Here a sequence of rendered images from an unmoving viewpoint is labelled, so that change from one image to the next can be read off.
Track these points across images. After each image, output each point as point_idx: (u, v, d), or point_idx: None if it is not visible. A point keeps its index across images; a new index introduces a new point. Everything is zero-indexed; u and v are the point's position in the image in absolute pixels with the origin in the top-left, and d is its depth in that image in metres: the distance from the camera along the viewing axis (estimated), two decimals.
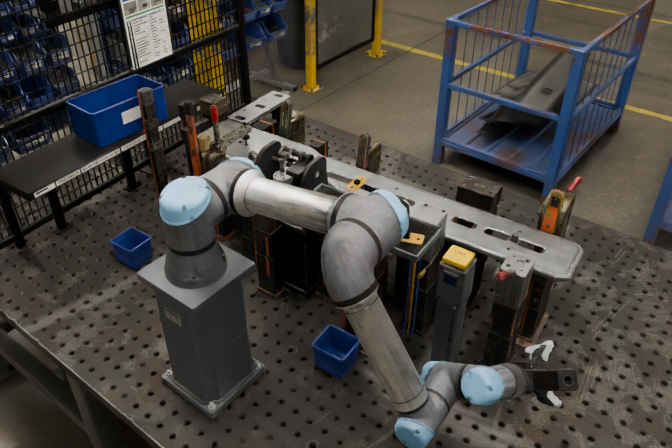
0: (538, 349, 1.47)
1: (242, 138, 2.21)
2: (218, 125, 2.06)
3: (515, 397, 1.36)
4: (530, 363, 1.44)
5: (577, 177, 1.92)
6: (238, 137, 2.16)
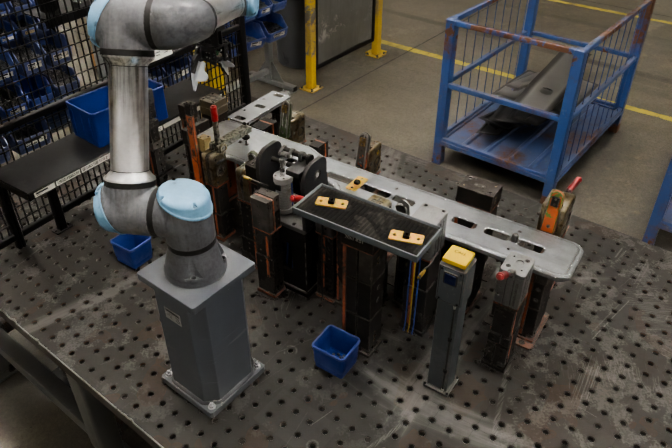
0: (193, 62, 1.89)
1: (242, 138, 2.21)
2: (218, 125, 2.06)
3: None
4: (200, 48, 1.88)
5: (577, 177, 1.92)
6: (238, 137, 2.16)
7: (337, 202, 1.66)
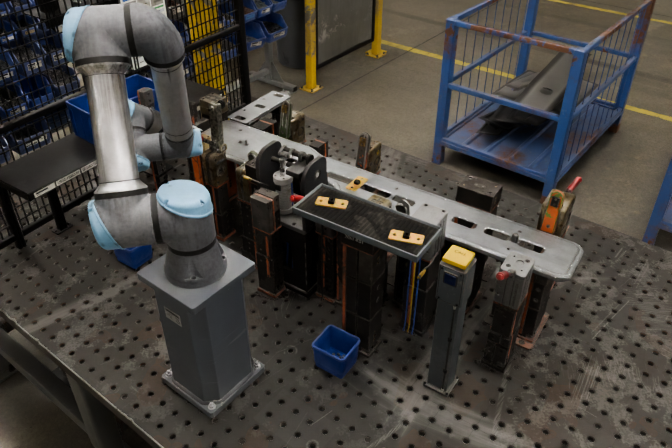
0: None
1: (221, 107, 2.07)
2: (206, 139, 2.04)
3: None
4: None
5: (577, 177, 1.92)
6: (221, 124, 2.06)
7: (337, 202, 1.66)
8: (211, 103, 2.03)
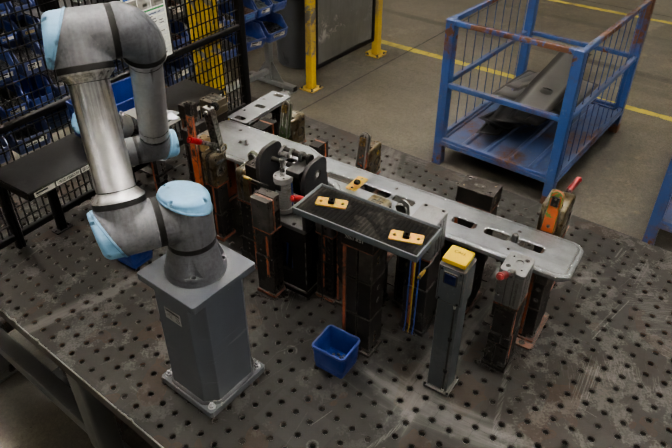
0: None
1: (215, 109, 2.04)
2: (205, 142, 2.04)
3: None
4: None
5: (577, 177, 1.92)
6: (217, 126, 2.05)
7: (337, 202, 1.66)
8: (204, 107, 2.01)
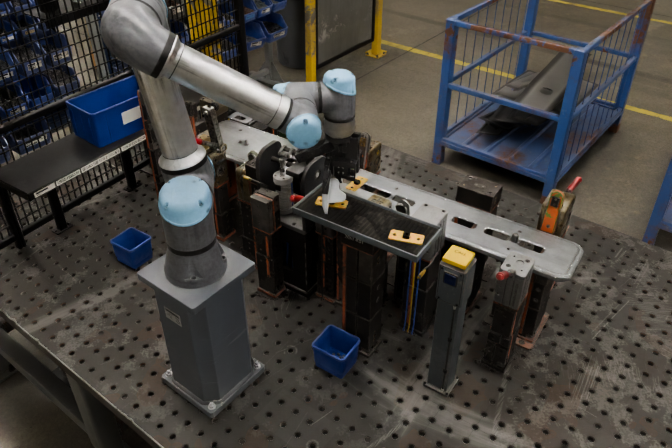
0: (325, 181, 1.55)
1: (215, 109, 2.04)
2: (205, 142, 2.04)
3: None
4: (330, 163, 1.55)
5: (577, 177, 1.92)
6: (217, 126, 2.05)
7: (337, 202, 1.66)
8: (204, 107, 2.01)
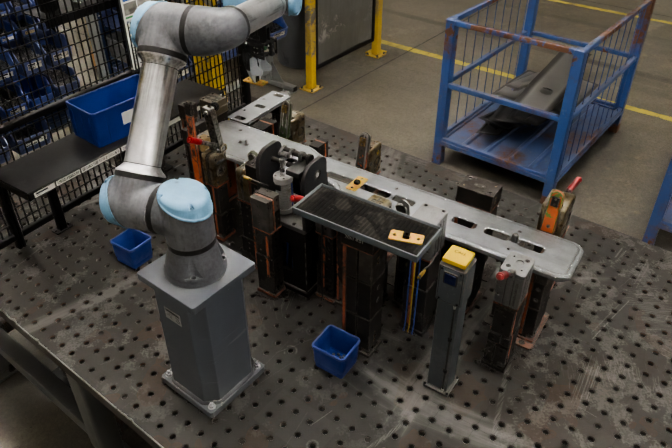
0: (245, 62, 1.99)
1: (215, 109, 2.04)
2: (205, 142, 2.04)
3: None
4: (248, 43, 1.97)
5: (577, 177, 1.92)
6: (217, 126, 2.05)
7: (259, 81, 2.07)
8: (204, 107, 2.01)
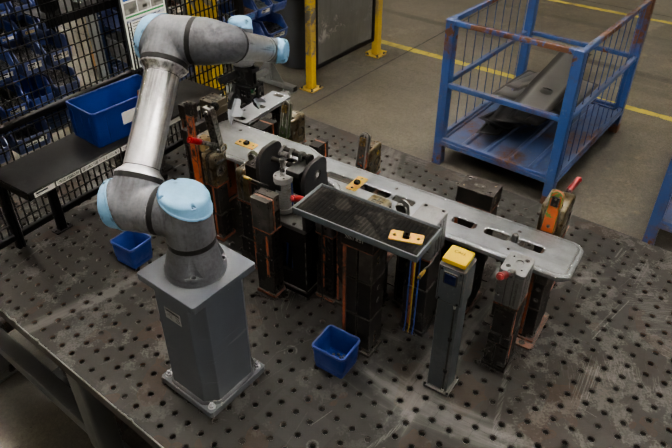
0: (229, 99, 2.08)
1: (215, 109, 2.04)
2: (205, 142, 2.04)
3: None
4: (236, 86, 2.08)
5: (577, 177, 1.92)
6: (217, 126, 2.05)
7: (250, 144, 2.23)
8: (204, 107, 2.01)
